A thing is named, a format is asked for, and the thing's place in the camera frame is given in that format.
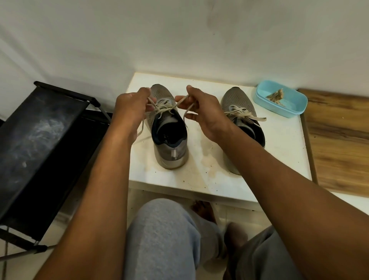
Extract person's right hand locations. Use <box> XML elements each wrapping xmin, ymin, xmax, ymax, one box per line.
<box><xmin>175</xmin><ymin>85</ymin><xmax>232</xmax><ymax>143</ymax></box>

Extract beige shoelace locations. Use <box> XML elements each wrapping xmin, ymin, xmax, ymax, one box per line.
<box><xmin>224</xmin><ymin>105</ymin><xmax>267</xmax><ymax>125</ymax></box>
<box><xmin>137</xmin><ymin>95</ymin><xmax>197</xmax><ymax>137</ymax></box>

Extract person's left hand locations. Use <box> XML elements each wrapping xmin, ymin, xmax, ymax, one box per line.
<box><xmin>111</xmin><ymin>87</ymin><xmax>158</xmax><ymax>139</ymax></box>

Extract black metal shoe rack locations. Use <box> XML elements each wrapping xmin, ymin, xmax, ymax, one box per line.
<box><xmin>0</xmin><ymin>81</ymin><xmax>113</xmax><ymax>262</ymax></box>

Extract grey sneaker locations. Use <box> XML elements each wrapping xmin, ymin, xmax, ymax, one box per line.
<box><xmin>220</xmin><ymin>87</ymin><xmax>266</xmax><ymax>176</ymax></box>
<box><xmin>144</xmin><ymin>84</ymin><xmax>189</xmax><ymax>170</ymax></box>

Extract person's leg grey trousers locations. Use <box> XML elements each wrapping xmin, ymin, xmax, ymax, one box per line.
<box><xmin>227</xmin><ymin>225</ymin><xmax>307</xmax><ymax>280</ymax></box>
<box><xmin>124</xmin><ymin>198</ymin><xmax>229</xmax><ymax>280</ymax></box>

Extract person's right forearm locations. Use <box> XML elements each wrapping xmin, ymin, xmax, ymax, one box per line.
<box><xmin>215</xmin><ymin>125</ymin><xmax>369</xmax><ymax>280</ymax></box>

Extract brown wooden board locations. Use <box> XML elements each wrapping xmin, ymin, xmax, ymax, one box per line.
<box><xmin>297</xmin><ymin>88</ymin><xmax>369</xmax><ymax>198</ymax></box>

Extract person's left foot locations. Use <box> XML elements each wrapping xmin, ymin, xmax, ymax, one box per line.
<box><xmin>191</xmin><ymin>200</ymin><xmax>217</xmax><ymax>224</ymax></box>

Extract crumpled brown scrap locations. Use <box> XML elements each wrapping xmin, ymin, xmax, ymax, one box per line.
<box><xmin>265</xmin><ymin>88</ymin><xmax>286</xmax><ymax>106</ymax></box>

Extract person's left forearm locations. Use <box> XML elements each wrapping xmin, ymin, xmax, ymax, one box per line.
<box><xmin>34</xmin><ymin>123</ymin><xmax>140</xmax><ymax>280</ymax></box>

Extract person's foot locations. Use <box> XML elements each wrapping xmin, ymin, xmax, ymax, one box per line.
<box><xmin>191</xmin><ymin>200</ymin><xmax>217</xmax><ymax>224</ymax></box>
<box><xmin>224</xmin><ymin>222</ymin><xmax>249</xmax><ymax>255</ymax></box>

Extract person's right leg grey trousers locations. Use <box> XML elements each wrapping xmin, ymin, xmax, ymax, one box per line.
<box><xmin>227</xmin><ymin>225</ymin><xmax>307</xmax><ymax>280</ymax></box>

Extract person's right foot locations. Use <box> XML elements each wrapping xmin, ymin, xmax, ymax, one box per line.
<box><xmin>224</xmin><ymin>222</ymin><xmax>249</xmax><ymax>255</ymax></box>

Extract person's left leg grey trousers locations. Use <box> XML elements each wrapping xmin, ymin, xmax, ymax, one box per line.
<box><xmin>124</xmin><ymin>198</ymin><xmax>229</xmax><ymax>280</ymax></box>

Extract light blue plastic container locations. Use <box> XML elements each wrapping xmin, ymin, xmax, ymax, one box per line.
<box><xmin>253</xmin><ymin>80</ymin><xmax>308</xmax><ymax>119</ymax></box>

